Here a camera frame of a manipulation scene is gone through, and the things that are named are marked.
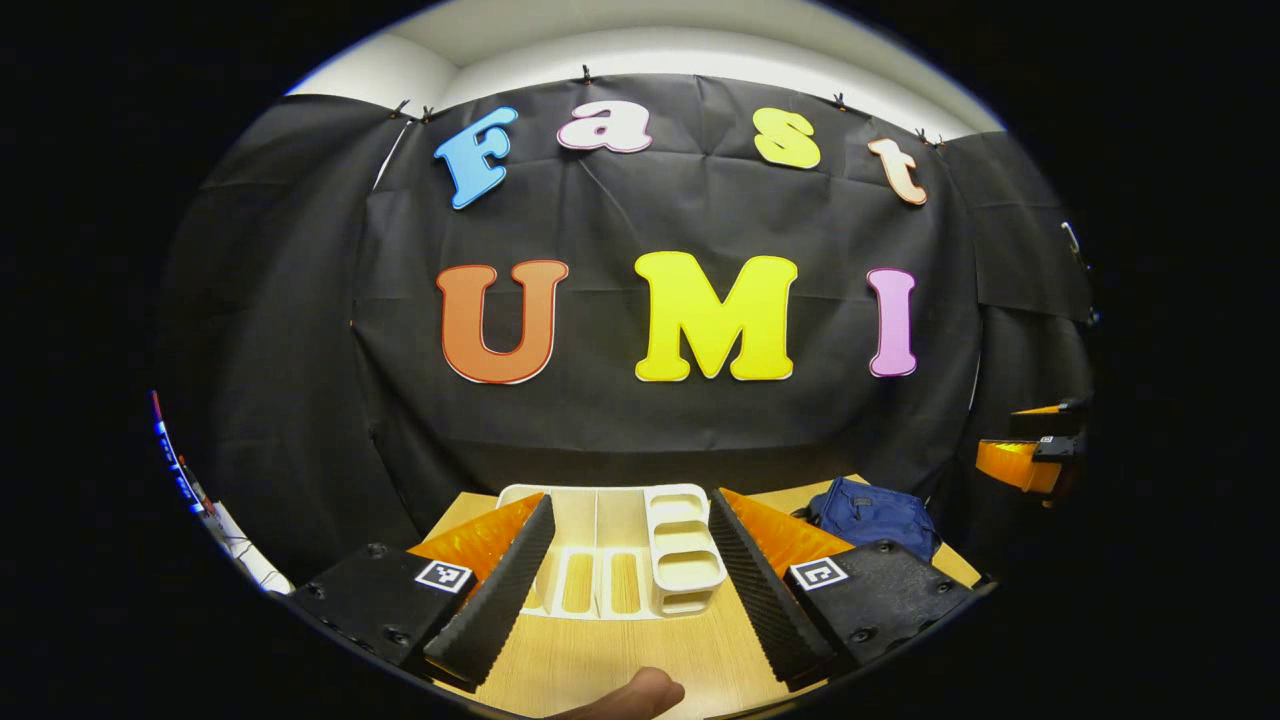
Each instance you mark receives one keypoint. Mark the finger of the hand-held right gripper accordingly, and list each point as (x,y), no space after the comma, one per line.
(1050,410)
(1020,462)

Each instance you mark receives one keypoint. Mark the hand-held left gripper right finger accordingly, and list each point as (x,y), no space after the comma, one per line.
(760,600)

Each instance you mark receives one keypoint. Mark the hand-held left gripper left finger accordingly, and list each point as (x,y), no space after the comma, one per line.
(500,600)

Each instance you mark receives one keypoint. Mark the white plastic bookshelf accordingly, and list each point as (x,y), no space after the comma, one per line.
(685,560)

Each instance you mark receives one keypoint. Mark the blue schoolbag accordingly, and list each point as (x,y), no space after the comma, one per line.
(870,515)

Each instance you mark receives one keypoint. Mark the cluttered side table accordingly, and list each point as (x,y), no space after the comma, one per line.
(240,545)

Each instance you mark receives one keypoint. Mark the black backdrop cloth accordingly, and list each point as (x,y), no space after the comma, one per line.
(620,200)

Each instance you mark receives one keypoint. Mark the row of black cloth clips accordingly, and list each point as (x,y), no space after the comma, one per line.
(587,74)

